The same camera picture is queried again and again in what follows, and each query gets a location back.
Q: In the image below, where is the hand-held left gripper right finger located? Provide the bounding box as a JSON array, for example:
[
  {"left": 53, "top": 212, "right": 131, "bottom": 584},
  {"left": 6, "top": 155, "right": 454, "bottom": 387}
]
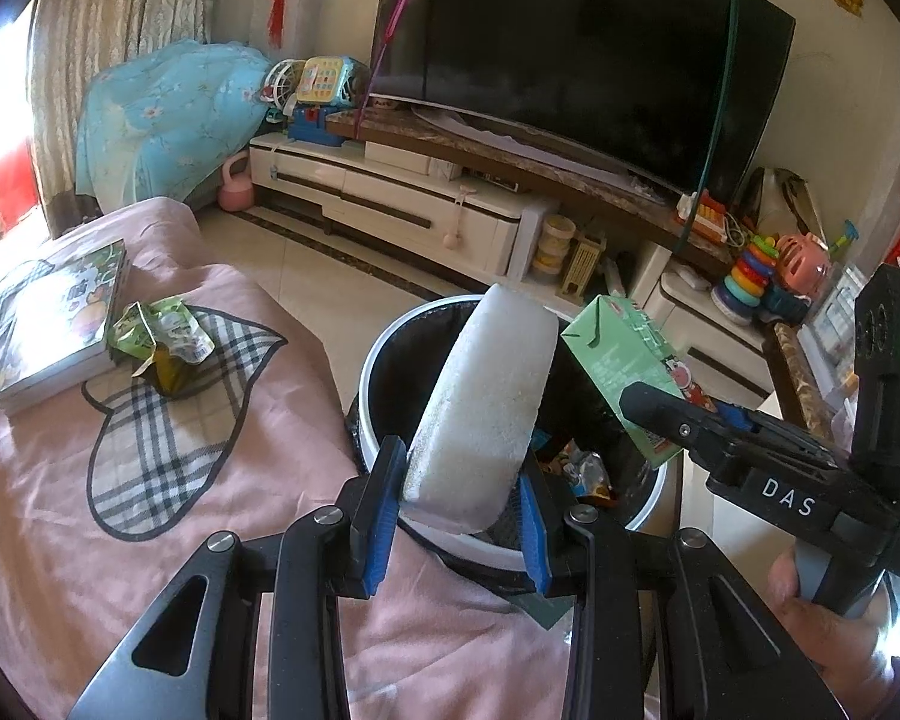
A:
[{"left": 516, "top": 465, "right": 848, "bottom": 720}]

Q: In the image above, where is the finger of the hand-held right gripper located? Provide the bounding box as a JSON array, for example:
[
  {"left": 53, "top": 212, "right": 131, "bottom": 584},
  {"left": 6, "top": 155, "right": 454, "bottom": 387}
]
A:
[
  {"left": 712, "top": 403, "right": 757, "bottom": 432},
  {"left": 619, "top": 381, "right": 725, "bottom": 466}
]

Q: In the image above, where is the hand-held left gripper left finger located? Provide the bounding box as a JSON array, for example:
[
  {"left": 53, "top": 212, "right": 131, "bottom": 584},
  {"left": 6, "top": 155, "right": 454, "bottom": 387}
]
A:
[{"left": 67, "top": 435, "right": 410, "bottom": 720}]

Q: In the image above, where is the green drink carton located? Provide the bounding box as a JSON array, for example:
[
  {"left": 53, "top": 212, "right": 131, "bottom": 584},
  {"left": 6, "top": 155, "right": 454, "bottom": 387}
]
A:
[{"left": 560, "top": 295, "right": 688, "bottom": 466}]

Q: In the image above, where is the white foam block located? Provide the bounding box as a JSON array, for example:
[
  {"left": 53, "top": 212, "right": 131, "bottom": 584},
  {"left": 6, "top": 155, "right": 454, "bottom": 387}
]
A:
[{"left": 401, "top": 281, "right": 560, "bottom": 538}]

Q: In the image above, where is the white bin with black bag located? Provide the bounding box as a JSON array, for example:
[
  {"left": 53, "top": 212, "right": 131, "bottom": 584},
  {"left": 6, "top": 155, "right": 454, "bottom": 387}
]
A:
[{"left": 345, "top": 296, "right": 673, "bottom": 575}]

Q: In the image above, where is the person's right hand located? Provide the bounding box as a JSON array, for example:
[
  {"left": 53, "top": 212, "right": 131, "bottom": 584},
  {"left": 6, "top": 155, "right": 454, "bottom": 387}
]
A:
[{"left": 769, "top": 549, "right": 898, "bottom": 720}]

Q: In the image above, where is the pink pig toy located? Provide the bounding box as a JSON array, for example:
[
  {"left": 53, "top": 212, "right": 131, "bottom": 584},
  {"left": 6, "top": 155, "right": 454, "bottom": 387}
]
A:
[{"left": 772, "top": 232, "right": 830, "bottom": 302}]

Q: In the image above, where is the wooden slotted box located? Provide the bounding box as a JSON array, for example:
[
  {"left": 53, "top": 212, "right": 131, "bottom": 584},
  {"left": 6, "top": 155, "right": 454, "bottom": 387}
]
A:
[{"left": 557, "top": 232, "right": 608, "bottom": 298}]

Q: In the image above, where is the colourful toy xylophone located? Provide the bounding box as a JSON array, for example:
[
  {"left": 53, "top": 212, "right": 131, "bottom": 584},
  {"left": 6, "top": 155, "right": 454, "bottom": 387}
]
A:
[{"left": 678, "top": 191, "right": 729, "bottom": 245}]

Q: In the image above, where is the yellow and white jar stack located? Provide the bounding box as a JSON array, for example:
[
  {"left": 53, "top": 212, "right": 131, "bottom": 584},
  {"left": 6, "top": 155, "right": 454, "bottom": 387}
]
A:
[{"left": 534, "top": 215, "right": 578, "bottom": 275}]

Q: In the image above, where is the shiny silver object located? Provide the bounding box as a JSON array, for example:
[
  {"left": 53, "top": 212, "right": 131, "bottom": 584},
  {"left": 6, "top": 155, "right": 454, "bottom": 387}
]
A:
[{"left": 742, "top": 165, "right": 827, "bottom": 241}]

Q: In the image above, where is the green snack wrapper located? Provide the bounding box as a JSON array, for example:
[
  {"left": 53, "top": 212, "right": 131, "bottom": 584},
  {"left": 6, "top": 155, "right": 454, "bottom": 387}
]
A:
[{"left": 109, "top": 298, "right": 215, "bottom": 399}]

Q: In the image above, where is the green thin rod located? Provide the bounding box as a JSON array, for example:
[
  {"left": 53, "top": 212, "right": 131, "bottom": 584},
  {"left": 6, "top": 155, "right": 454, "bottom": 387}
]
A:
[{"left": 675, "top": 0, "right": 741, "bottom": 253}]

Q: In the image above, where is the pink kettlebell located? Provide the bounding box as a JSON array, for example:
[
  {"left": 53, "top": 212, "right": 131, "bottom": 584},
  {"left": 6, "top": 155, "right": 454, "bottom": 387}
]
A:
[{"left": 220, "top": 152, "right": 255, "bottom": 212}]

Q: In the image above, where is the green cover picture book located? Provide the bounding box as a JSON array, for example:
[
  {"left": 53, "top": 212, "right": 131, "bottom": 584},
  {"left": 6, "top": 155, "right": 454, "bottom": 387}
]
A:
[{"left": 0, "top": 238, "right": 133, "bottom": 416}]

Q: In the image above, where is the black flat television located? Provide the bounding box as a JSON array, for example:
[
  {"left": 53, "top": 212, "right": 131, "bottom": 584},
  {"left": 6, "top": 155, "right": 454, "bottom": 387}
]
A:
[{"left": 367, "top": 0, "right": 797, "bottom": 200}]

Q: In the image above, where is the toy cash register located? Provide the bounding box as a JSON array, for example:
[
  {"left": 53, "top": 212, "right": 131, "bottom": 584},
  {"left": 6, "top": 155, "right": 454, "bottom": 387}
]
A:
[{"left": 288, "top": 56, "right": 369, "bottom": 144}]

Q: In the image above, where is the white round toy fan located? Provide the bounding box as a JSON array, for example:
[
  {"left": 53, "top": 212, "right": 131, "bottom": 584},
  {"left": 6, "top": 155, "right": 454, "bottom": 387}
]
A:
[{"left": 261, "top": 60, "right": 302, "bottom": 122}]

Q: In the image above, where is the light blue floral quilt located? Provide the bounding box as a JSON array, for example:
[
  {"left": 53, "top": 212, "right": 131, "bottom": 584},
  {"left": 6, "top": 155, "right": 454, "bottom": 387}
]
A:
[{"left": 75, "top": 40, "right": 275, "bottom": 215}]

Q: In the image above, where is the pink thin rod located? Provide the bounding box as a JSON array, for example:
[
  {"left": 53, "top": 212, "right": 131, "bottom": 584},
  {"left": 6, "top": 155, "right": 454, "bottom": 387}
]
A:
[{"left": 355, "top": 0, "right": 437, "bottom": 143}]

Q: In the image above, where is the beige patterned curtain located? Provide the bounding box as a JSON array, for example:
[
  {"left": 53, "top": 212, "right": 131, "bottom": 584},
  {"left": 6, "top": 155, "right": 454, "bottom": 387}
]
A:
[{"left": 26, "top": 0, "right": 219, "bottom": 238}]

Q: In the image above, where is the rainbow stacking ring toy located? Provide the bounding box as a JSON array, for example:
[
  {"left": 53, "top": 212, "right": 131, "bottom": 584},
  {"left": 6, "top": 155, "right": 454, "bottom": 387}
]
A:
[{"left": 712, "top": 232, "right": 778, "bottom": 324}]

